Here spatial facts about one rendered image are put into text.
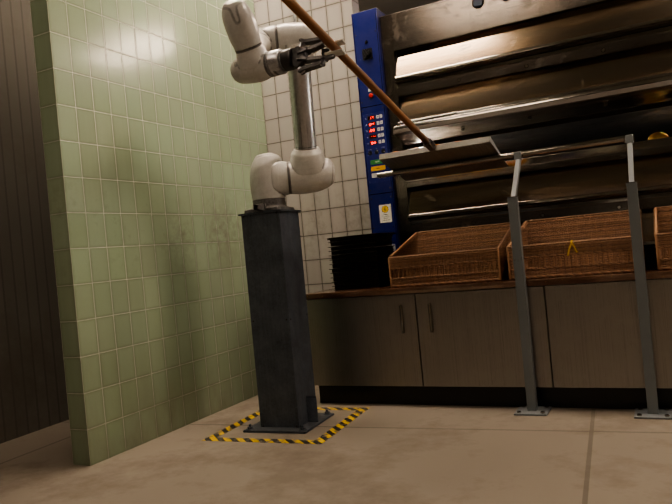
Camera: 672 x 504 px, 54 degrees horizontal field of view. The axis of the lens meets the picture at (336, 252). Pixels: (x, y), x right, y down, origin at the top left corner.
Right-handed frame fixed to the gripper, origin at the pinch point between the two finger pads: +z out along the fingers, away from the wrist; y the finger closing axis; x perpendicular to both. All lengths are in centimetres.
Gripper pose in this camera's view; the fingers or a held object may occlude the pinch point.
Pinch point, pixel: (335, 48)
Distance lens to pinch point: 233.9
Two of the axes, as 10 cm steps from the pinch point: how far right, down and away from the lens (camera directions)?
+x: -4.5, -2.0, -8.7
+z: 8.9, -0.8, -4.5
